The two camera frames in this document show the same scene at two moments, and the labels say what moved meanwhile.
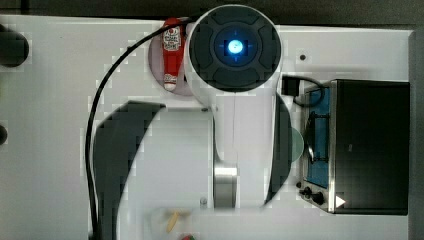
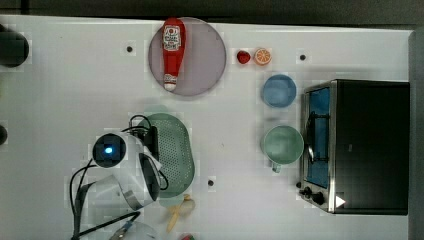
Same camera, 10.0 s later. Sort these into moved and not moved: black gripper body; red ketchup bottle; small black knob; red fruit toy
Moved: black gripper body
Not moved: red ketchup bottle; red fruit toy; small black knob
